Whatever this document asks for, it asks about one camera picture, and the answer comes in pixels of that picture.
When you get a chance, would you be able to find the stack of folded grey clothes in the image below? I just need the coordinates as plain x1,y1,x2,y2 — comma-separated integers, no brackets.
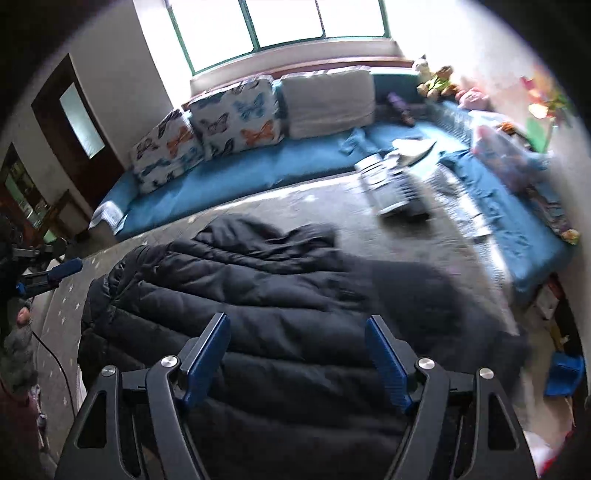
355,152,431,223

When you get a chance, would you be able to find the small butterfly-print pillow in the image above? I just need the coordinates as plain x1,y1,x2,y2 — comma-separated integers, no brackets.
130,108,206,195

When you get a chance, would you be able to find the grey striped cloth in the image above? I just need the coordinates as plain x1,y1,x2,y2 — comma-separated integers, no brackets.
433,165,496,241

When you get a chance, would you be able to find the clear plastic bag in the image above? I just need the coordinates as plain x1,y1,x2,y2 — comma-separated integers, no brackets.
471,122,551,182

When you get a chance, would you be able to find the beige plush toy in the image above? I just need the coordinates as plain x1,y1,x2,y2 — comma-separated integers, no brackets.
412,56,435,89

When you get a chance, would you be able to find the black puffer jacket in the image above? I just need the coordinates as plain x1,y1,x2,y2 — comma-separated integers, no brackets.
76,216,532,480

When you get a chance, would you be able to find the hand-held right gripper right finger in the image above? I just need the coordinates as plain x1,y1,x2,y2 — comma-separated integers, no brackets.
365,316,539,480

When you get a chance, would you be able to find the person's left forearm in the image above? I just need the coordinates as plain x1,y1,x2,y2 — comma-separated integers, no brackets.
0,323,38,395

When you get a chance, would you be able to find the blue plastic box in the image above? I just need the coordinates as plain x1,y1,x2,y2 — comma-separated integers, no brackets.
544,353,588,398

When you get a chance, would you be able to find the wooden glass cabinet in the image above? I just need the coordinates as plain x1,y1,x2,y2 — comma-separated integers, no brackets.
0,142,75,241

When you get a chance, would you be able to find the green-framed window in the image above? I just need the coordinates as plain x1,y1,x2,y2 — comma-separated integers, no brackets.
164,0,393,77

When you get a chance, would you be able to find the blue corner sofa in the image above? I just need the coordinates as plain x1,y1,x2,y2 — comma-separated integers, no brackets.
92,69,571,296

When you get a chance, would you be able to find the colourful paper flower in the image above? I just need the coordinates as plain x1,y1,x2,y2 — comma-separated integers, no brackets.
519,74,577,154

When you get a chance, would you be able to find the pink plush toy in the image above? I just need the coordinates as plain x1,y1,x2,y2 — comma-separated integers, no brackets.
456,89,491,112

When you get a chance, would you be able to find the dark wooden door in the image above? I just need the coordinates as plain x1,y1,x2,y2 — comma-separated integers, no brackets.
31,53,126,205

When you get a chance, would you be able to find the purple toy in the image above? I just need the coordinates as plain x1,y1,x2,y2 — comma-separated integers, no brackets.
387,91,416,126

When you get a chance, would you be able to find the white pillow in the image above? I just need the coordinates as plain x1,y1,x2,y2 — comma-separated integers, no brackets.
279,68,377,140

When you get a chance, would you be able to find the green plush toy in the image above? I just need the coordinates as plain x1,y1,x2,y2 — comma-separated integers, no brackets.
427,65,460,99

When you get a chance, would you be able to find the black cable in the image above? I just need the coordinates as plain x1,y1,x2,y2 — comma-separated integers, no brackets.
28,329,78,418

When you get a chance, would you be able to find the white paper sheet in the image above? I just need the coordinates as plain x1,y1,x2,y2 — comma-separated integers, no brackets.
392,138,437,165

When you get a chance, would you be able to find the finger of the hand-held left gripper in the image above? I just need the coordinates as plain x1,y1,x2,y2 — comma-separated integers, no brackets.
13,237,69,264
16,257,85,298

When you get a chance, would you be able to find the grey star-print bed mat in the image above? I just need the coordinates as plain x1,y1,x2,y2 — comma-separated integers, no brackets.
32,173,532,480

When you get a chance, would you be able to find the large butterfly-print pillow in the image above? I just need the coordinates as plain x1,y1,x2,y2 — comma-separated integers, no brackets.
187,76,286,161

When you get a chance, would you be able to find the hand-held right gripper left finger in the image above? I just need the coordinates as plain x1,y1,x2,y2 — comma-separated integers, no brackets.
54,313,232,480

